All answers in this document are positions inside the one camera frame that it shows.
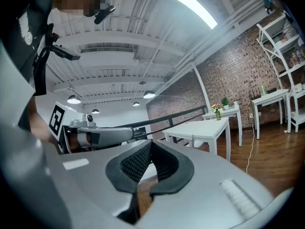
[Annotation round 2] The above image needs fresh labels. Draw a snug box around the white pillar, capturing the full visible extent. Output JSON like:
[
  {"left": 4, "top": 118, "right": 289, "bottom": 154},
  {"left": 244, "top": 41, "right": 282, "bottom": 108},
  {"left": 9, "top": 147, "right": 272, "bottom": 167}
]
[{"left": 191, "top": 62, "right": 212, "bottom": 113}]

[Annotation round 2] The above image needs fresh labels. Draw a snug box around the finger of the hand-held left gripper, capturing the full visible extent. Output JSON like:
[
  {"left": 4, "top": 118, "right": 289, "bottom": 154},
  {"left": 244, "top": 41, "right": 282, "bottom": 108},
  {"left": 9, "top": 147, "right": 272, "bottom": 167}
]
[{"left": 96, "top": 126, "right": 147, "bottom": 145}]

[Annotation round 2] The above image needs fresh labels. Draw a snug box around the rectangular ceiling light panel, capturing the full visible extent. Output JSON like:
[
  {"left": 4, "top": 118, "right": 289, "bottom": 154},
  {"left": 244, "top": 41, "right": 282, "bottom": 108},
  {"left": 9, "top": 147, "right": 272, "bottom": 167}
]
[{"left": 166, "top": 0, "right": 219, "bottom": 30}]

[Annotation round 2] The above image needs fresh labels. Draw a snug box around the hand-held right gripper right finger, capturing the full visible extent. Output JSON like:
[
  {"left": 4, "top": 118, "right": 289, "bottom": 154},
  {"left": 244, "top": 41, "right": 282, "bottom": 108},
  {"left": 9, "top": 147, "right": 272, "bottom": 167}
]
[{"left": 134, "top": 139, "right": 275, "bottom": 229}]

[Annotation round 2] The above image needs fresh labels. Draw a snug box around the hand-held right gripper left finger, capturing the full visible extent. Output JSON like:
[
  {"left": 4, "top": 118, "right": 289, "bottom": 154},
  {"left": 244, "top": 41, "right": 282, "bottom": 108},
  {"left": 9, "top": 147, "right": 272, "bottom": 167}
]
[{"left": 45, "top": 139, "right": 153, "bottom": 229}]

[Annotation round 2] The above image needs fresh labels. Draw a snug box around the black clip-on device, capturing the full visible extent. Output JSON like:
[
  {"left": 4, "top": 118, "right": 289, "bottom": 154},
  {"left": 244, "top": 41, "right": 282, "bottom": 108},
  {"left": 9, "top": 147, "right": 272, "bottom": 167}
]
[{"left": 50, "top": 44, "right": 81, "bottom": 61}]

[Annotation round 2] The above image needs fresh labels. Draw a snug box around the ceiling air vent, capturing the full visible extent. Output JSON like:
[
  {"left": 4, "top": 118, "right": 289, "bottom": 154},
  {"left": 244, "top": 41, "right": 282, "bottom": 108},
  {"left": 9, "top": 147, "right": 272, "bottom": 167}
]
[{"left": 77, "top": 42, "right": 140, "bottom": 55}]

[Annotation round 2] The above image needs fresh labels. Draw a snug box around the yellow cable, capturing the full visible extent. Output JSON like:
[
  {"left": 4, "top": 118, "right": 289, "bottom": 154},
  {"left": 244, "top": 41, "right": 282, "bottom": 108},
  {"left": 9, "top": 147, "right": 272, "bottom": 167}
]
[{"left": 245, "top": 100, "right": 255, "bottom": 174}]

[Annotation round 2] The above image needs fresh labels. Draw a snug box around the green vase with flowers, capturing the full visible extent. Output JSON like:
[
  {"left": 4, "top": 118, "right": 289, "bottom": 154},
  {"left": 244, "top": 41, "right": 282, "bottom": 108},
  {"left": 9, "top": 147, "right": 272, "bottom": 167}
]
[{"left": 210, "top": 103, "right": 224, "bottom": 121}]

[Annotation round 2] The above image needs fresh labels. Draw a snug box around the white shelf unit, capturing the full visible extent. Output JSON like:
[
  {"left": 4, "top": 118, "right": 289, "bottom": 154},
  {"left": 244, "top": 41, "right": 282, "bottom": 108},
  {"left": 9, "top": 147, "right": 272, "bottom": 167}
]
[{"left": 255, "top": 12, "right": 305, "bottom": 134}]

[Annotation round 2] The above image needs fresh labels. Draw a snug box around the black railing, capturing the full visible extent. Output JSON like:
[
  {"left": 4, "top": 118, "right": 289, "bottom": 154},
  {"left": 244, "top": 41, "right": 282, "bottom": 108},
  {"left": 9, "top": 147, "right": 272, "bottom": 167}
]
[{"left": 116, "top": 105, "right": 207, "bottom": 145}]

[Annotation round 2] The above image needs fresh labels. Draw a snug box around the small white table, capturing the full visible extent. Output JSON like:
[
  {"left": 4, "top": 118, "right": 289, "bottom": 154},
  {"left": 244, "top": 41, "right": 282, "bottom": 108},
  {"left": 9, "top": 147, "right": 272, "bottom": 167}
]
[{"left": 251, "top": 89, "right": 289, "bottom": 140}]

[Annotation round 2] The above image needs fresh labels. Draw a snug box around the white table with plants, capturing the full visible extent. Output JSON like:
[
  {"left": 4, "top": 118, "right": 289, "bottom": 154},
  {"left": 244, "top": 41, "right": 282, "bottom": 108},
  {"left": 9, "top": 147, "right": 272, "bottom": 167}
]
[{"left": 202, "top": 104, "right": 243, "bottom": 147}]

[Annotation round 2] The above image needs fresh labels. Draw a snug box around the black chair back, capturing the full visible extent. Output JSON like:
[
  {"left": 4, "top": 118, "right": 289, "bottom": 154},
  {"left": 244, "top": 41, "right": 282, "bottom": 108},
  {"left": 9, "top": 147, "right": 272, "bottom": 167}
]
[{"left": 247, "top": 88, "right": 261, "bottom": 100}]

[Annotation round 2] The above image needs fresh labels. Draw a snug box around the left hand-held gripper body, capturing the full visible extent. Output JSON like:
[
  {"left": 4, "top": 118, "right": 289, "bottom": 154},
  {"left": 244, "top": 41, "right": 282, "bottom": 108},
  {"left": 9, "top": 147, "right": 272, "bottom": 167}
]
[{"left": 49, "top": 101, "right": 120, "bottom": 155}]

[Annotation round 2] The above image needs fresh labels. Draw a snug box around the large white table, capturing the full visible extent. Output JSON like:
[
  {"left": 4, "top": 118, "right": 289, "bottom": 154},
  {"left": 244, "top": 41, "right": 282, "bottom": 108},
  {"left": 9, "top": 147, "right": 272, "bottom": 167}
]
[{"left": 162, "top": 117, "right": 231, "bottom": 162}]

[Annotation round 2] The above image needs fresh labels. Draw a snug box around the black strap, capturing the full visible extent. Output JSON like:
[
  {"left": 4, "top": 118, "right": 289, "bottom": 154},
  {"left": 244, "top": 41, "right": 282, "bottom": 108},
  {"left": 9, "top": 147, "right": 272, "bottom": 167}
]
[{"left": 32, "top": 45, "right": 52, "bottom": 96}]

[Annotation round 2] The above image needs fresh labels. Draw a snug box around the person's left forearm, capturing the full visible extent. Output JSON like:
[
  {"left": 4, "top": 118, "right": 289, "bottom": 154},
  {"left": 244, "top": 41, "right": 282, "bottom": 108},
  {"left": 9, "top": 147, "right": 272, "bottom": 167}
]
[{"left": 29, "top": 96, "right": 58, "bottom": 144}]

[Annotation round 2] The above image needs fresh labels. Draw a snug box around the black head-mounted camera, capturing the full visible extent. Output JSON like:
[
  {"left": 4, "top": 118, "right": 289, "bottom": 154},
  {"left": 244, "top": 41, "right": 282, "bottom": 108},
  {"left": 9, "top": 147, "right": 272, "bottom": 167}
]
[{"left": 93, "top": 5, "right": 116, "bottom": 25}]

